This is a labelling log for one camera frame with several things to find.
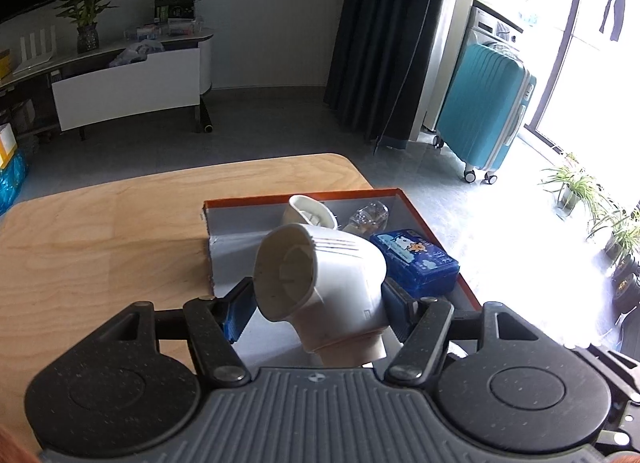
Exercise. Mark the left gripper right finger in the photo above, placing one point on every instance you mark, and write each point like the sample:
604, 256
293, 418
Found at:
421, 325

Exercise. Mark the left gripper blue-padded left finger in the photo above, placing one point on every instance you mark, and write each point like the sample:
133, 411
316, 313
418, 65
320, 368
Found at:
214, 325

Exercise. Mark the blue tissue pack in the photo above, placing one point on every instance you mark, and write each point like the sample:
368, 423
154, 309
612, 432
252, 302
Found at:
418, 266

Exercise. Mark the clear liquid refill bottle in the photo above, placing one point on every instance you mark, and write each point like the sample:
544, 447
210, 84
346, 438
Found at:
368, 220

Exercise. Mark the person's left hand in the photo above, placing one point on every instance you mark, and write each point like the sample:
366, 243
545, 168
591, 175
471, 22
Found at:
12, 452

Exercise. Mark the orange cardboard box tray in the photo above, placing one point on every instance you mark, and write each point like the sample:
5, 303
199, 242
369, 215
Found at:
236, 227

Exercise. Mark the potted spider plants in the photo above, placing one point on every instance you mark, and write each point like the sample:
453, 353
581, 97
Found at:
572, 186

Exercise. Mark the teal suitcase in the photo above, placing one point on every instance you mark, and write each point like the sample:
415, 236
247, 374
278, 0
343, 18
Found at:
485, 109

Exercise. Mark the blue plastic bag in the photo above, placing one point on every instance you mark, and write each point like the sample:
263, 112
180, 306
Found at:
12, 178

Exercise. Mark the TV console cabinet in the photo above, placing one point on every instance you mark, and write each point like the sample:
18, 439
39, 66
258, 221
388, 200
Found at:
85, 90

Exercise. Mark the white yellow cardboard box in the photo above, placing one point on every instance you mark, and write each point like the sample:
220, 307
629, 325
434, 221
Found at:
8, 145

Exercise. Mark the dark blue curtain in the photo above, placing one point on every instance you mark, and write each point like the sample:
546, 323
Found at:
379, 65

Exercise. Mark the white wifi router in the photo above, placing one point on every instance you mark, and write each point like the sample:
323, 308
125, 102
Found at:
37, 49

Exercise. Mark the dark picture box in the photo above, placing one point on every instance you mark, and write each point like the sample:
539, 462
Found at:
166, 10

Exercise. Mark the yellow tin box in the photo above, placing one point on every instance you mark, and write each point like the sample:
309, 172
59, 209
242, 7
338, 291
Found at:
5, 63

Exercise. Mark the potted bamboo plant on console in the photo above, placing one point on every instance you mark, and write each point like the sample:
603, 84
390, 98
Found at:
83, 14

